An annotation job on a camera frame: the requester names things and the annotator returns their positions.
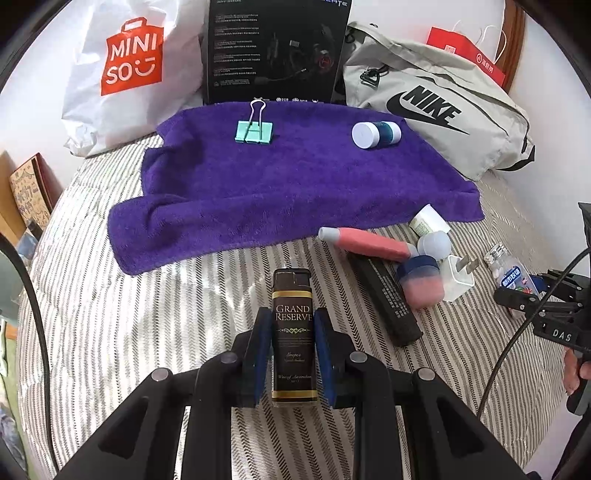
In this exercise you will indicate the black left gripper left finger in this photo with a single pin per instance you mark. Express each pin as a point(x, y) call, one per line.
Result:
point(179, 417)

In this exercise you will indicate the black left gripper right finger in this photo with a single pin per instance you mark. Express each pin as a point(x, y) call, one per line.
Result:
point(444, 437)

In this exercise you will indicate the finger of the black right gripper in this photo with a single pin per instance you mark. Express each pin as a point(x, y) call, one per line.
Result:
point(517, 300)

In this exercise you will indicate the clear pill bottle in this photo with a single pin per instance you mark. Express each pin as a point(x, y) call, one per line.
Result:
point(508, 271)

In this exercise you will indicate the white charger plug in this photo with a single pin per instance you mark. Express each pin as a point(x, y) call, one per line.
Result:
point(457, 276)

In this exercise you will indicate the black Grand Reserve lighter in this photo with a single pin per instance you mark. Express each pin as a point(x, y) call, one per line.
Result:
point(294, 372)

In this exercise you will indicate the blue white cylinder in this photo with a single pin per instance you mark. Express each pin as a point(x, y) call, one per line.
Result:
point(380, 134)

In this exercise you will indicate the teal binder clip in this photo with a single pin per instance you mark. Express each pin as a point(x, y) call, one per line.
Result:
point(255, 130)

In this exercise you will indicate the right hand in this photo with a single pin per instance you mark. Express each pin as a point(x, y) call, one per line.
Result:
point(575, 370)

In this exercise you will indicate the pink jar blue lid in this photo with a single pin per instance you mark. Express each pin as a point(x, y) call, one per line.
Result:
point(421, 281)

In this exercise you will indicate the white cream jar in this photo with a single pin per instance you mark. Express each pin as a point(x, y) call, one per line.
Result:
point(428, 221)

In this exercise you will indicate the pink tube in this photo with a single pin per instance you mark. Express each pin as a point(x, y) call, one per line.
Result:
point(366, 243)

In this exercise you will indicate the long black box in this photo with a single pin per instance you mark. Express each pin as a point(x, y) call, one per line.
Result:
point(375, 277)

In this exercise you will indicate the grey Nike bag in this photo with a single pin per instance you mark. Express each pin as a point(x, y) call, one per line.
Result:
point(461, 112)

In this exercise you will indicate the red paper bag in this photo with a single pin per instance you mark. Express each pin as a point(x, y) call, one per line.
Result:
point(457, 43)

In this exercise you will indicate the brown patterned box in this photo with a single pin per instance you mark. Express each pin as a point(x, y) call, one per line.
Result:
point(34, 190)

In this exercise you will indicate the purple towel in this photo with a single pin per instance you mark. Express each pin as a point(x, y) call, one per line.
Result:
point(204, 192)

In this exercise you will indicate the black headset box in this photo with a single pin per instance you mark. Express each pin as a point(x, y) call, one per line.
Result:
point(273, 49)

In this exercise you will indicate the white Miniso shopping bag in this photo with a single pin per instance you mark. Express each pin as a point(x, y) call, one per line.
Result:
point(140, 63)

